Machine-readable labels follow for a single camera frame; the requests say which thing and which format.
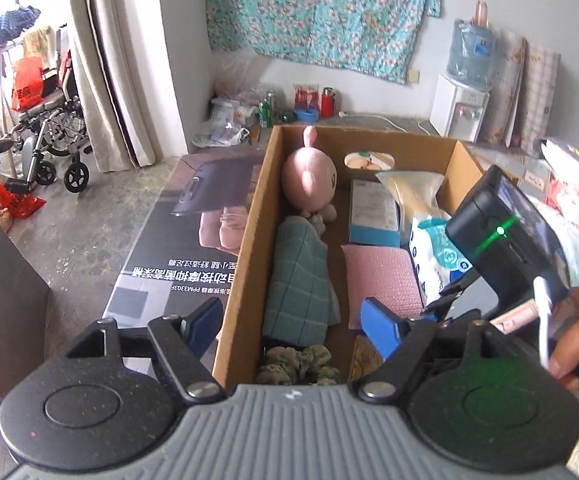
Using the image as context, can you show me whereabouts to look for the white blue tissue pack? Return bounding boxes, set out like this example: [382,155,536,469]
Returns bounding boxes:
[409,212,472,306]

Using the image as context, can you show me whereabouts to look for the beige curtain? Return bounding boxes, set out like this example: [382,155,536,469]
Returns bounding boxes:
[68,0,184,172]

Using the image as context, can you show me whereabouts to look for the wheelchair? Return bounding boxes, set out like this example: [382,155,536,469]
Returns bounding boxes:
[0,52,92,196]

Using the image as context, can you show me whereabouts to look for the rolled floral mat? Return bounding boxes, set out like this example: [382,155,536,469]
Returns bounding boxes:
[478,28,527,146]

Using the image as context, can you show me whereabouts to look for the printed floor poster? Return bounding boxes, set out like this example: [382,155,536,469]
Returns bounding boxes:
[104,152,263,327]

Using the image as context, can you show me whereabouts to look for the gold patterned packet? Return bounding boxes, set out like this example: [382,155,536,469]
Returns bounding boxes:
[349,335,384,382]

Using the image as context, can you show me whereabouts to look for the teal floral wall cloth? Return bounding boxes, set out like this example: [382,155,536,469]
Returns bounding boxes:
[206,0,442,84]

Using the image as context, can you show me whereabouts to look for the pink sponge cloth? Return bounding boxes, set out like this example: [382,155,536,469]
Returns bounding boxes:
[343,245,423,330]

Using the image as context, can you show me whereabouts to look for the white power cable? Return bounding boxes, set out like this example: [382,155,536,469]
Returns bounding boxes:
[337,110,436,137]

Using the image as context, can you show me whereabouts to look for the beige wet wipes pack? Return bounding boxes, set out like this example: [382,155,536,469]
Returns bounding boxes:
[376,171,450,246]

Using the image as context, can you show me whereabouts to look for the blue water bottle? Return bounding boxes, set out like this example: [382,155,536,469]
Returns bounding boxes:
[447,20,495,91]

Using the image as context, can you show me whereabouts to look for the white blue medicine box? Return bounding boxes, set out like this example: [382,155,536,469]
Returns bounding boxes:
[348,180,401,247]

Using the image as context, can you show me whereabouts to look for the green checkered towel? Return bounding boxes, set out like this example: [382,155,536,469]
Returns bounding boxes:
[262,216,340,348]

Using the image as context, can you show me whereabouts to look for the pink plush toy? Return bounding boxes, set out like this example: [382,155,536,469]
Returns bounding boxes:
[282,126,337,223]

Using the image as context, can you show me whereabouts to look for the red thermos bottle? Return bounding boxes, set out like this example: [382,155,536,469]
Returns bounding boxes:
[320,87,336,118]

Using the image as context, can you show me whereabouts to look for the orange plastic bag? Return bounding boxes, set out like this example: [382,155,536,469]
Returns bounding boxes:
[12,56,43,112]

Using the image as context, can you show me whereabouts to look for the white water dispenser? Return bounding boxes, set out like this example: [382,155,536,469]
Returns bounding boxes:
[429,75,490,142]

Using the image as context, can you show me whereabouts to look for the green scrunchie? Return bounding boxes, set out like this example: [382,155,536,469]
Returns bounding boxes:
[256,344,340,386]

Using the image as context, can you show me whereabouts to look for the brown cardboard box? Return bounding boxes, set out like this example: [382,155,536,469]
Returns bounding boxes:
[212,126,483,389]

